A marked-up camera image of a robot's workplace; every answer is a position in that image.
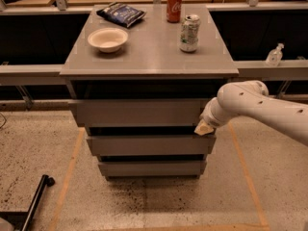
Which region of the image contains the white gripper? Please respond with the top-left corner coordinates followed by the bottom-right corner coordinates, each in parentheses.
top-left (194, 97), bottom-right (229, 136)

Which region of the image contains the grey top drawer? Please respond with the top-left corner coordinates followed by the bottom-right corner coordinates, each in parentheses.
top-left (69, 99), bottom-right (208, 127)

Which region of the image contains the grey drawer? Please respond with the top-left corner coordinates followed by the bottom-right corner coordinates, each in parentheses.
top-left (69, 99), bottom-right (208, 127)
top-left (98, 160), bottom-right (206, 177)
top-left (87, 135), bottom-right (216, 156)

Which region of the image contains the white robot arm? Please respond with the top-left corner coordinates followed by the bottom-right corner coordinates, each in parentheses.
top-left (194, 81), bottom-right (308, 145)

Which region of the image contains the grey drawer cabinet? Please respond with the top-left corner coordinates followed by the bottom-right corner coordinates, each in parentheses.
top-left (59, 3), bottom-right (240, 181)

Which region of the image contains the grey bottom drawer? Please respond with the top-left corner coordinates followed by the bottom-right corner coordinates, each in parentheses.
top-left (98, 160), bottom-right (206, 177)

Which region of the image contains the grey middle drawer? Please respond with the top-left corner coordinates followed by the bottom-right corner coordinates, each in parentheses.
top-left (87, 135), bottom-right (216, 156)

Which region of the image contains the clear sanitizer bottle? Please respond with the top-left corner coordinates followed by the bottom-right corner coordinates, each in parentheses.
top-left (266, 43), bottom-right (284, 66)

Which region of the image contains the green white soda can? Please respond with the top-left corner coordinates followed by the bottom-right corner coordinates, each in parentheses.
top-left (180, 14), bottom-right (201, 52)

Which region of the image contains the white bowl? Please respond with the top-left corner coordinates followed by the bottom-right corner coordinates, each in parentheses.
top-left (88, 28), bottom-right (128, 53)

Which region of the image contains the red cola can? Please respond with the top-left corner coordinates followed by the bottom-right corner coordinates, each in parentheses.
top-left (167, 0), bottom-right (182, 23)

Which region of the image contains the dark blue chip bag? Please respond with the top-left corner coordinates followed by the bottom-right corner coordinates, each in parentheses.
top-left (96, 2), bottom-right (145, 28)

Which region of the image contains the black metal bar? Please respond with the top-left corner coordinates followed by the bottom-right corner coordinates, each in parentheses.
top-left (0, 174), bottom-right (55, 231)

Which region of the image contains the grey metal rail shelf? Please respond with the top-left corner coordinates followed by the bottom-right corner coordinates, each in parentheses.
top-left (0, 60), bottom-right (308, 86)

